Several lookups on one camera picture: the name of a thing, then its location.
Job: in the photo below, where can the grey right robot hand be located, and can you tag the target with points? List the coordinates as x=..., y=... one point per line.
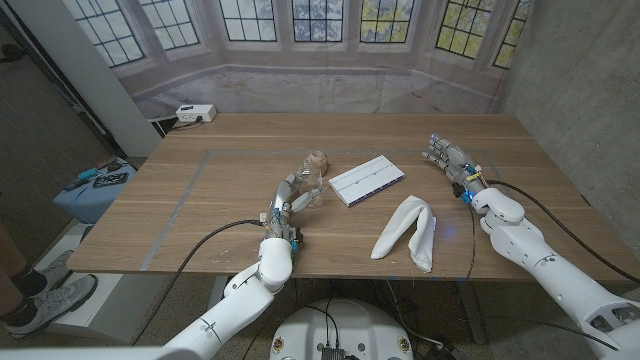
x=455, y=160

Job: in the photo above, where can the white folded cloth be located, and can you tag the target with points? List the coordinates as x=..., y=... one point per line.
x=400, y=225

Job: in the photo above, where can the person's leg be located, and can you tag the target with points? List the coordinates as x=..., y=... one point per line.
x=10, y=265

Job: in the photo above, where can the white flat box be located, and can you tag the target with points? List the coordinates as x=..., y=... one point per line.
x=365, y=180

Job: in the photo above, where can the blue stool with tools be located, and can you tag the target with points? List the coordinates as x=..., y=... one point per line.
x=85, y=200

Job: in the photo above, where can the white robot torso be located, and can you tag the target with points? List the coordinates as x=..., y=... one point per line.
x=345, y=325

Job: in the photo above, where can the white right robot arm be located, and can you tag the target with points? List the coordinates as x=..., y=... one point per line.
x=550, y=275

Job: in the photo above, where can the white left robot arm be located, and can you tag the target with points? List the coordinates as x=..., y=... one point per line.
x=240, y=300

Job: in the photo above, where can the clear plastic bottle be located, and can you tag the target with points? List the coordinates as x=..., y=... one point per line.
x=312, y=180

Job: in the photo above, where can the printed window backdrop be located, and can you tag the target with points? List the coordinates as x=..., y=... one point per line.
x=320, y=85

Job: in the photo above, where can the grey table leg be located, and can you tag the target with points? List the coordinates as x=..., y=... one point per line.
x=216, y=290
x=472, y=312

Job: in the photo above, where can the grey sneaker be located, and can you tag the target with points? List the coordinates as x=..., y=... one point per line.
x=55, y=305
x=57, y=270

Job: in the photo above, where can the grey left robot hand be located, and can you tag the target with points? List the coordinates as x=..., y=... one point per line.
x=285, y=210

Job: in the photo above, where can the white power strip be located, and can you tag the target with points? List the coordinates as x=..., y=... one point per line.
x=196, y=112

